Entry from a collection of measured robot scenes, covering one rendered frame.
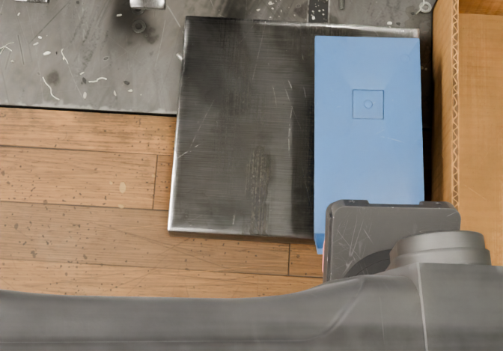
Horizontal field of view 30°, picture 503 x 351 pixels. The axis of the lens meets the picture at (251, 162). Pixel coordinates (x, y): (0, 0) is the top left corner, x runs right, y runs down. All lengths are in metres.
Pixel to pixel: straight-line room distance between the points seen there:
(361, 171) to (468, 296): 0.30
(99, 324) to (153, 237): 0.41
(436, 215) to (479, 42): 0.26
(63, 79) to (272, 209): 0.18
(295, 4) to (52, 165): 0.22
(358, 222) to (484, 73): 0.26
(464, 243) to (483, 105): 0.37
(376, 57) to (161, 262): 0.20
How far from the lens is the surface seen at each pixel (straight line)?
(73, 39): 0.71
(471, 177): 0.68
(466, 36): 0.72
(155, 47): 0.70
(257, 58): 0.68
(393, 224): 0.48
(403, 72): 0.63
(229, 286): 0.65
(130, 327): 0.26
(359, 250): 0.48
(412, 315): 0.30
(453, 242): 0.34
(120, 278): 0.66
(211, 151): 0.65
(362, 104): 0.62
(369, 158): 0.61
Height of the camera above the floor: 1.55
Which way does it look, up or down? 74 degrees down
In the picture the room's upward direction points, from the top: straight up
